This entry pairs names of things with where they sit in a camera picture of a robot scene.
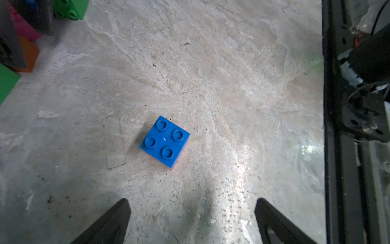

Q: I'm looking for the magenta lego brick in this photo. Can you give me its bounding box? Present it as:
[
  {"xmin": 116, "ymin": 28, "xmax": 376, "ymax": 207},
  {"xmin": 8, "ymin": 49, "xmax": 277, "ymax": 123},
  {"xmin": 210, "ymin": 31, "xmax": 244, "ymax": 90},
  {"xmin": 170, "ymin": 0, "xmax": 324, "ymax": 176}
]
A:
[{"xmin": 7, "ymin": 3, "xmax": 43, "ymax": 42}]

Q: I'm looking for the blue lego brick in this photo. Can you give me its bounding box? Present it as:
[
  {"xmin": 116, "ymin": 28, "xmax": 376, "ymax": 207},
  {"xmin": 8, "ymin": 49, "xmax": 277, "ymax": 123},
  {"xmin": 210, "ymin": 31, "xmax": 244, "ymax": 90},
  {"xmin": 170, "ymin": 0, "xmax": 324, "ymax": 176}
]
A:
[{"xmin": 139, "ymin": 116, "xmax": 190, "ymax": 169}]

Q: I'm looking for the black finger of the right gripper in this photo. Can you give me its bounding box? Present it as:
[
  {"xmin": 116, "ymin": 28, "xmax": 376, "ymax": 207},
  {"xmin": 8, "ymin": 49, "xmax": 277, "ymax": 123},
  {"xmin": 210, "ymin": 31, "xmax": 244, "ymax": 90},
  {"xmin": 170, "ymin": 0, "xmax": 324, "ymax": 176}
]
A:
[{"xmin": 1, "ymin": 1, "xmax": 27, "ymax": 69}]

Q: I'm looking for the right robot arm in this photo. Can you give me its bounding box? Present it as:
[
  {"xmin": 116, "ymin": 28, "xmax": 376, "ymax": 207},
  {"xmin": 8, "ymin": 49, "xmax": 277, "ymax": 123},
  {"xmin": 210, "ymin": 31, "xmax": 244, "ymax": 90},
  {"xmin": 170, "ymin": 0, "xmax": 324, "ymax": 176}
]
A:
[{"xmin": 1, "ymin": 1, "xmax": 390, "ymax": 85}]

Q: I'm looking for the orange lego brick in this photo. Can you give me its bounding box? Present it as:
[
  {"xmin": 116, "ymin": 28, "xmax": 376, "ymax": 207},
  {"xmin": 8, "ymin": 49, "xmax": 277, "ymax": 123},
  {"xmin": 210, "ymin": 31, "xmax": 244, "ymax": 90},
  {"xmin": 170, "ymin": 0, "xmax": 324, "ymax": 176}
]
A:
[{"xmin": 11, "ymin": 36, "xmax": 40, "ymax": 73}]

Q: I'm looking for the green lego brick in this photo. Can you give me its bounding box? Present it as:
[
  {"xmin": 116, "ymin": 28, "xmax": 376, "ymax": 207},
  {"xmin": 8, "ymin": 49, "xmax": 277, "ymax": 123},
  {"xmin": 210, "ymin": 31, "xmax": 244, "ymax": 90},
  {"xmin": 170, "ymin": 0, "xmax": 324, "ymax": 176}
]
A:
[
  {"xmin": 53, "ymin": 0, "xmax": 89, "ymax": 20},
  {"xmin": 0, "ymin": 64, "xmax": 20, "ymax": 104}
]

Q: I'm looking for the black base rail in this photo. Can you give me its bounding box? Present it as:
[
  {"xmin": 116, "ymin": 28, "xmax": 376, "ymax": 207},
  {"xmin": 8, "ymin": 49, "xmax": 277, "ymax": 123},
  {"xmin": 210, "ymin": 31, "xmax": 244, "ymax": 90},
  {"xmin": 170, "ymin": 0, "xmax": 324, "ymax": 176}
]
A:
[{"xmin": 322, "ymin": 1, "xmax": 390, "ymax": 244}]

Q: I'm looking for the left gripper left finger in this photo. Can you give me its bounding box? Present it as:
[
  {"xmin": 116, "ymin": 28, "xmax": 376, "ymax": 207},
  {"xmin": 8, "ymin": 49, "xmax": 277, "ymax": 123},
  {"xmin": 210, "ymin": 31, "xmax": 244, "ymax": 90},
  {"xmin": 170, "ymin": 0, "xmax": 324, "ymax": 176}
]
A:
[{"xmin": 71, "ymin": 198, "xmax": 131, "ymax": 244}]

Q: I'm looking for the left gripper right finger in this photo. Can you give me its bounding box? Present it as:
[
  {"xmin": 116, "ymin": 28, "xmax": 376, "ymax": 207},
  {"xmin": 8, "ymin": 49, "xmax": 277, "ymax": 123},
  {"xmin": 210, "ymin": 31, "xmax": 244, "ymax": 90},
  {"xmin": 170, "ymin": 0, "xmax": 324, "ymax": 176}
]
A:
[{"xmin": 255, "ymin": 198, "xmax": 315, "ymax": 244}]

